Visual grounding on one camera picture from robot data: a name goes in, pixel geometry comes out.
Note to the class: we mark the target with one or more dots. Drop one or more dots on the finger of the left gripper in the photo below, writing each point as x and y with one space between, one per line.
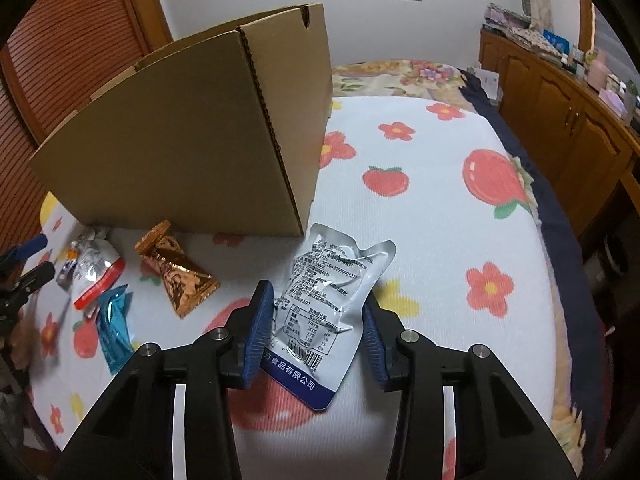
13 297

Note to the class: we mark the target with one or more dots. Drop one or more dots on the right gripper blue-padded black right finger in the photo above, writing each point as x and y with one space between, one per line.
499 432

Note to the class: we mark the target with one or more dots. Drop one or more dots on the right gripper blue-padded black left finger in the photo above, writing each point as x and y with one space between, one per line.
127 434

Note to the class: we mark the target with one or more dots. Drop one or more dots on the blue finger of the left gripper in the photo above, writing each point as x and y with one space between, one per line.
20 253

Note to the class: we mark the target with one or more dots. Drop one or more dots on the silver red snack pouch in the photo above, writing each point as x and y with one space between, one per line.
90 266

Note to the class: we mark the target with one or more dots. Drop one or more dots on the blue foil snack wrapper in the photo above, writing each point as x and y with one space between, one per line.
112 329

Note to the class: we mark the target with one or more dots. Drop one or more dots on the copper foil candy wrapper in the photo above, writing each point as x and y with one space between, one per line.
186 283

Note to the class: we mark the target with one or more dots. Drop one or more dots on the white blue vacuum snack pouch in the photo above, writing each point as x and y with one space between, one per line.
317 322

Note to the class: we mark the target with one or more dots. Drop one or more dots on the yellow pillow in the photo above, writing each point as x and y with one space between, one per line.
47 212

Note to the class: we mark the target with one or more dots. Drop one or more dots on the dark navy blanket edge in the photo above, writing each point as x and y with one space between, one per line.
582 391

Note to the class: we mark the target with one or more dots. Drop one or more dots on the brown cardboard box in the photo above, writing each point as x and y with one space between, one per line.
220 131

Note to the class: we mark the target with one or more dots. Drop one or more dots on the wooden louvered wardrobe door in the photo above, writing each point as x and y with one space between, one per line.
59 54

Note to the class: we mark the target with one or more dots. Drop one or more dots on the white fruit flower blanket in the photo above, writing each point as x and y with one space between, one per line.
393 169

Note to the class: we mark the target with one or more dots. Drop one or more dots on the wooden sideboard cabinet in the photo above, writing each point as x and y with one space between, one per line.
577 143

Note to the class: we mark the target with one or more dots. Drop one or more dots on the floral bed sheet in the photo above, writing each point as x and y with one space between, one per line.
413 78

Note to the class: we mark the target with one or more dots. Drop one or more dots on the clutter on sideboard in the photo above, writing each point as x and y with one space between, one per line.
560 45

